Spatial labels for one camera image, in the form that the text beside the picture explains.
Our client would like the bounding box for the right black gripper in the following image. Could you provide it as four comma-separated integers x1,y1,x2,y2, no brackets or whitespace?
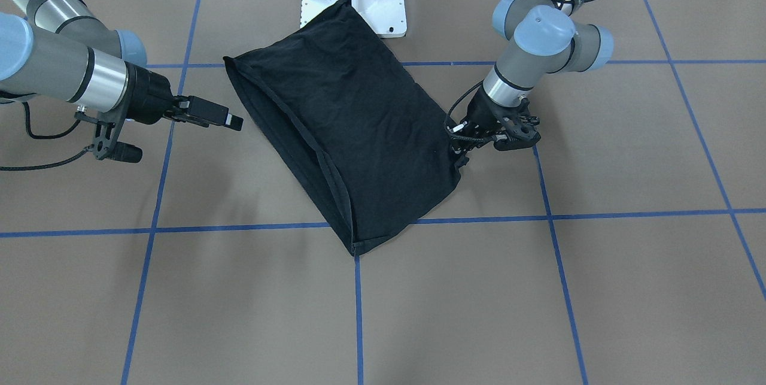
126,65,244,132

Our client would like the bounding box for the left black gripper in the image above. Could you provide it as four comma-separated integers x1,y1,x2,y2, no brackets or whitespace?
448,86,509,169

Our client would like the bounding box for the black printed t-shirt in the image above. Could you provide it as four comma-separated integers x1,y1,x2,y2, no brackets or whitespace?
223,0,464,256

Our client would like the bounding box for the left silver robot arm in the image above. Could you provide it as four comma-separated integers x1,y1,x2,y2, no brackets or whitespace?
443,0,615,167

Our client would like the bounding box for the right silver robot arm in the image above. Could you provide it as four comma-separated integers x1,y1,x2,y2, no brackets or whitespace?
2,0,243,131

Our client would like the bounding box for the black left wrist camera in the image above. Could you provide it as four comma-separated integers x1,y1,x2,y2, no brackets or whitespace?
492,98,541,152

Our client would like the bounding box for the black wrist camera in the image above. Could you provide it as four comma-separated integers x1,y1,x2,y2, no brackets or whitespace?
75,109,143,163
492,98,541,152

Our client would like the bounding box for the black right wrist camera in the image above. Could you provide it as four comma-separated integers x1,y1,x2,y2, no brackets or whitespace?
75,109,143,163

